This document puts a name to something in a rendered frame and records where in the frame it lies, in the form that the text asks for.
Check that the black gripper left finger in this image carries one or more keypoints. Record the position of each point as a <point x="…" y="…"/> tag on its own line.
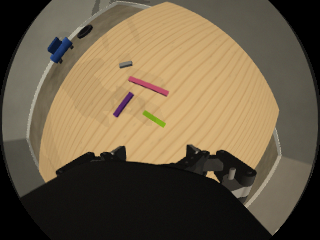
<point x="119" y="154"/>

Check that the lime green rod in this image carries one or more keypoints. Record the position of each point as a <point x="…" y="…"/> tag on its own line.
<point x="154" y="119"/>

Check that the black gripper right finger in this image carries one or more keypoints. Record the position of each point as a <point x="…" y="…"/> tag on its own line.
<point x="237" y="176"/>

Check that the pink rod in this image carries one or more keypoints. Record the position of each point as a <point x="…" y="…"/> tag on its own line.
<point x="148" y="86"/>

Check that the short grey rod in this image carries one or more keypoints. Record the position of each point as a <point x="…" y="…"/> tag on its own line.
<point x="125" y="64"/>

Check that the purple rod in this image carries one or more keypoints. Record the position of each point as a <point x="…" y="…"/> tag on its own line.
<point x="123" y="104"/>

